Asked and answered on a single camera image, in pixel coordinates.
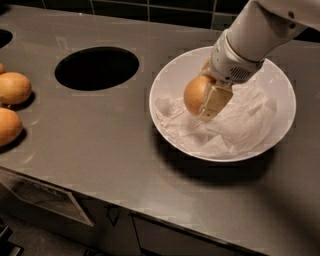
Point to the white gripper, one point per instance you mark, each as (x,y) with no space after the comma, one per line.
(230,64)

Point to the orange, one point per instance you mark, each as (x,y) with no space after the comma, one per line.
(10,126)
(15,88)
(195,93)
(2,69)

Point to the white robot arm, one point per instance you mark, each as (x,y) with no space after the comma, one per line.
(239,52)

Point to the white bowl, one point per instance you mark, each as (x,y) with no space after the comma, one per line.
(173,78)

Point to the white paper towel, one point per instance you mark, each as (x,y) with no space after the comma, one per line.
(242,124)

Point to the cabinet drawer front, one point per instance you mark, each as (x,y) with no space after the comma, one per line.
(156,238)

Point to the cabinet door panel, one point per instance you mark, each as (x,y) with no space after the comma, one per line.
(45,196)

